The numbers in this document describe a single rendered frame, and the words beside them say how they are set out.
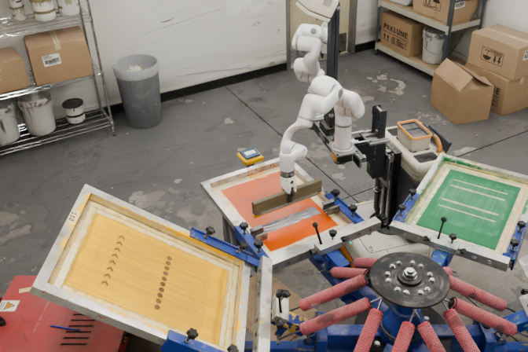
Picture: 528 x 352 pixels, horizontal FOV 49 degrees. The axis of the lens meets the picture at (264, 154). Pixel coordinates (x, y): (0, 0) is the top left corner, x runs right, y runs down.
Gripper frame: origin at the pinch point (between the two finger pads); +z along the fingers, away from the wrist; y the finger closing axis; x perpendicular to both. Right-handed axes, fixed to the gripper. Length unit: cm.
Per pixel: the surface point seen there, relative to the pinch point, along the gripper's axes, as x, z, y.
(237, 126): -90, 111, 262
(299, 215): -6.1, 13.6, -1.8
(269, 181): -7.9, 14.2, 35.1
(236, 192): 13.8, 14.0, 35.2
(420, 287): 0, -22, -99
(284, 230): 6.8, 13.9, -8.1
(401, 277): 3, -23, -93
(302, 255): 12.6, 6.9, -35.7
